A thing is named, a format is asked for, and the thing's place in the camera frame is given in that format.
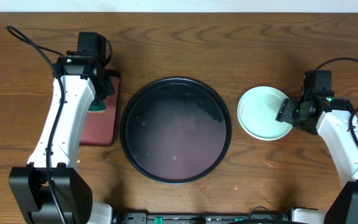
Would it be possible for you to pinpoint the round black tray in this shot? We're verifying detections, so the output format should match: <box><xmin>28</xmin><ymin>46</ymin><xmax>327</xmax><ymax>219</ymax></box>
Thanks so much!
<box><xmin>120</xmin><ymin>77</ymin><xmax>232</xmax><ymax>184</ymax></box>

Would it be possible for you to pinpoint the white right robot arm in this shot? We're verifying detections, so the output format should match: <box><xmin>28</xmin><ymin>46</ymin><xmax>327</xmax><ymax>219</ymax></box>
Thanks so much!
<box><xmin>276</xmin><ymin>70</ymin><xmax>358</xmax><ymax>223</ymax></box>

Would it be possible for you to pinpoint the red rectangular tray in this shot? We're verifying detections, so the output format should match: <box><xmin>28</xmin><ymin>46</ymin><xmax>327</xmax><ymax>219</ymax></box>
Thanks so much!
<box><xmin>80</xmin><ymin>70</ymin><xmax>121</xmax><ymax>146</ymax></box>

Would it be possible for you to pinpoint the pale green plate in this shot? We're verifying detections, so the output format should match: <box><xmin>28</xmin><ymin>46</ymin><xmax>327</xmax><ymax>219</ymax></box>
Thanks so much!
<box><xmin>237</xmin><ymin>86</ymin><xmax>292</xmax><ymax>141</ymax></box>

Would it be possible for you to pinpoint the green scrubbing sponge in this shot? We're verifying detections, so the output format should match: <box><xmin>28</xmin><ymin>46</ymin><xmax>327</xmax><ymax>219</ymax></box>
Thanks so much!
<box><xmin>88</xmin><ymin>101</ymin><xmax>107</xmax><ymax>113</ymax></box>

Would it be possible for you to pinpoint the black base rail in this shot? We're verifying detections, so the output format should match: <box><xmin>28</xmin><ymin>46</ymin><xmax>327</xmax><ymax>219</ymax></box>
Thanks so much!
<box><xmin>112</xmin><ymin>206</ymin><xmax>291</xmax><ymax>224</ymax></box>

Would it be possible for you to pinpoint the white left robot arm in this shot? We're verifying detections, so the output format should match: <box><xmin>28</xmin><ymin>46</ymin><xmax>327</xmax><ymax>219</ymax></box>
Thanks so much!
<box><xmin>6</xmin><ymin>26</ymin><xmax>115</xmax><ymax>223</ymax></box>

